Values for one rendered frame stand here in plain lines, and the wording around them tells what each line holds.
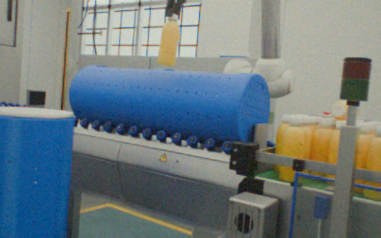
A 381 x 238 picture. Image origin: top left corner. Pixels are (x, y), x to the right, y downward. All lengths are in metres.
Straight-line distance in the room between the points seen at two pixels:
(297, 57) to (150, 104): 3.01
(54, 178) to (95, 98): 0.52
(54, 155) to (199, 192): 0.53
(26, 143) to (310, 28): 3.53
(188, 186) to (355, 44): 3.04
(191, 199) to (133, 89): 0.50
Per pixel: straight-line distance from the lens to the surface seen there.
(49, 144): 1.35
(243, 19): 4.42
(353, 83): 0.98
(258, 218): 1.12
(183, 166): 1.50
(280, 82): 2.06
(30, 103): 2.32
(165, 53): 1.52
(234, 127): 1.37
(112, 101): 1.70
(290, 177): 1.25
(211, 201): 1.47
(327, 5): 4.40
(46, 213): 1.40
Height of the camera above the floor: 1.15
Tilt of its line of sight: 3 degrees down
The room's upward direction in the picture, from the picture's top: 5 degrees clockwise
